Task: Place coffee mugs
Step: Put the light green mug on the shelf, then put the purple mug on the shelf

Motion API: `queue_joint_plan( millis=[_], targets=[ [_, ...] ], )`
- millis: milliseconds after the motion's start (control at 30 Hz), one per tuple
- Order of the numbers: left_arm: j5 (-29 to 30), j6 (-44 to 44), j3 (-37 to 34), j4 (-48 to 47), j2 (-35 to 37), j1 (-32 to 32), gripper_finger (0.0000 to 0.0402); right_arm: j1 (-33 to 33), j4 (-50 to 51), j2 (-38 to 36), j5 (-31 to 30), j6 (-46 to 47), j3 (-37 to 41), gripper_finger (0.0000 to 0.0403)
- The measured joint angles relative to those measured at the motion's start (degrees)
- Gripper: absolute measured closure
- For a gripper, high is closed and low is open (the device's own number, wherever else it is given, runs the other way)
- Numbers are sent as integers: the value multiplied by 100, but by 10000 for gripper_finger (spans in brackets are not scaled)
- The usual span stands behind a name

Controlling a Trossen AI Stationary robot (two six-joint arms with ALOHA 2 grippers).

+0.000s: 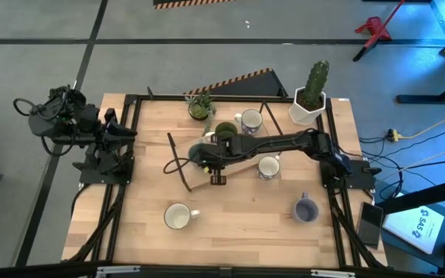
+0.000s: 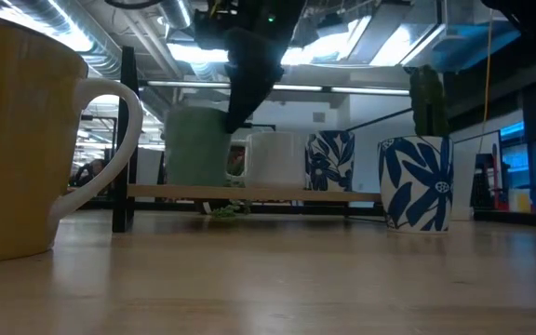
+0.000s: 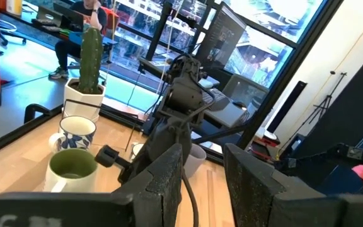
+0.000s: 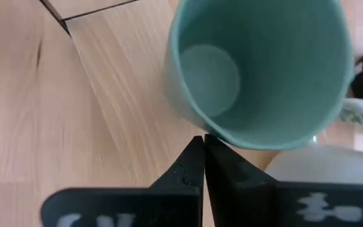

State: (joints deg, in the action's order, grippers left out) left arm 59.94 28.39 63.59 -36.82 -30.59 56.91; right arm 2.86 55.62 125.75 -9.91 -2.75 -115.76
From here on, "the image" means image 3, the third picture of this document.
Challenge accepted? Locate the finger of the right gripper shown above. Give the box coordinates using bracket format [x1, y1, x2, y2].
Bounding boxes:
[95, 144, 131, 170]

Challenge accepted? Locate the grey open laptop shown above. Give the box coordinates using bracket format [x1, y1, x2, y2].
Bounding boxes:
[205, 74, 270, 129]

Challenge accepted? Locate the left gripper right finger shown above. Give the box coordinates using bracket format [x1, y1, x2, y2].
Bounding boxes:
[224, 143, 343, 227]

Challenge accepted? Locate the grey handleless cup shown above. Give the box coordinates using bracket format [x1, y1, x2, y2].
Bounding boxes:
[183, 143, 207, 180]

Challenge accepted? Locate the black tripod stand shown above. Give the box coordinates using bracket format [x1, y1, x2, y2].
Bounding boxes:
[279, 71, 349, 152]

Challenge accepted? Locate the black frame wooden shelf rack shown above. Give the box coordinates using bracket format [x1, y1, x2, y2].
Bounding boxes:
[0, 99, 140, 194]

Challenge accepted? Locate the large black panel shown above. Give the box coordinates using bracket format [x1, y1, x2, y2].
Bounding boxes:
[294, 61, 363, 165]

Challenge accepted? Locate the tall green cactus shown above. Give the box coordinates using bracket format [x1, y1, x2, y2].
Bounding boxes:
[78, 26, 104, 95]

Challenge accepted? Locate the blue floral white mug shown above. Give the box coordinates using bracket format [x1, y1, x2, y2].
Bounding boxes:
[48, 115, 97, 154]

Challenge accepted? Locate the white mug green interior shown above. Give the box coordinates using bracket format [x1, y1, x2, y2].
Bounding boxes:
[42, 148, 100, 193]

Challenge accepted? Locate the black computer monitor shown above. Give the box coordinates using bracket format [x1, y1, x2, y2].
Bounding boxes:
[195, 2, 248, 69]

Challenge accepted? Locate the black articulated bracket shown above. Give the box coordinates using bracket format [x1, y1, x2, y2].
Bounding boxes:
[274, 142, 363, 190]

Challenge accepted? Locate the yellow white container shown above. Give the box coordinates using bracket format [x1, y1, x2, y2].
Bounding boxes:
[6, 0, 23, 16]

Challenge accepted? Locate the white faceted planter pot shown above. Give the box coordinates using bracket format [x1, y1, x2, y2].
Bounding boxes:
[62, 78, 107, 123]

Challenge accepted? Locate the person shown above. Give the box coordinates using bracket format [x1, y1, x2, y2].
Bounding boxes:
[48, 0, 109, 80]

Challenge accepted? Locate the tall black bar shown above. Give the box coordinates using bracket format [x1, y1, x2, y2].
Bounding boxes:
[265, 80, 308, 134]

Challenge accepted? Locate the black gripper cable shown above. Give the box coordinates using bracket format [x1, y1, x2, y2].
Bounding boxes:
[181, 170, 200, 227]

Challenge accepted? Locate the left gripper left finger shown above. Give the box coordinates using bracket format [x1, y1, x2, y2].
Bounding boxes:
[115, 143, 184, 227]

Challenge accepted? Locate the black open laptop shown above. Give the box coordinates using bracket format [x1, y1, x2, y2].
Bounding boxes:
[54, 2, 84, 32]

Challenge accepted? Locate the small plain white mug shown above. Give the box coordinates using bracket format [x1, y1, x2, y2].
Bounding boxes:
[130, 143, 145, 161]

